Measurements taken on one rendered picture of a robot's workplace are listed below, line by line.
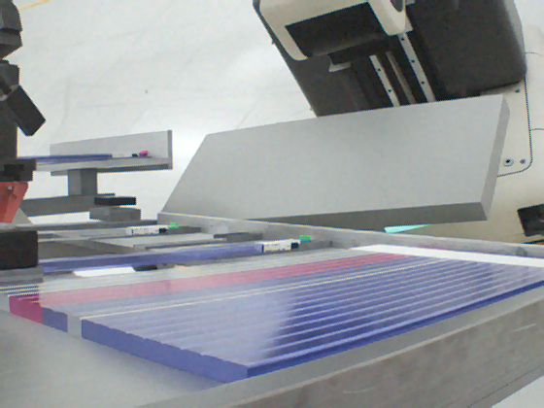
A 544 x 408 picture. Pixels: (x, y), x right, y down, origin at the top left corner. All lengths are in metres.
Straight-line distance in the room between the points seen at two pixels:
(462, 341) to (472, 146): 0.76
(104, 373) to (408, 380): 0.15
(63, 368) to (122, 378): 0.03
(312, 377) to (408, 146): 0.92
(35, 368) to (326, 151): 0.98
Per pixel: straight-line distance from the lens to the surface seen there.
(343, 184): 1.22
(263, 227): 1.01
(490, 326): 0.47
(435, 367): 0.41
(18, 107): 0.69
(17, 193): 0.88
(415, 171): 1.18
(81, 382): 0.35
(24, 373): 0.37
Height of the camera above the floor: 1.32
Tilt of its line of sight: 35 degrees down
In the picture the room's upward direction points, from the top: 32 degrees counter-clockwise
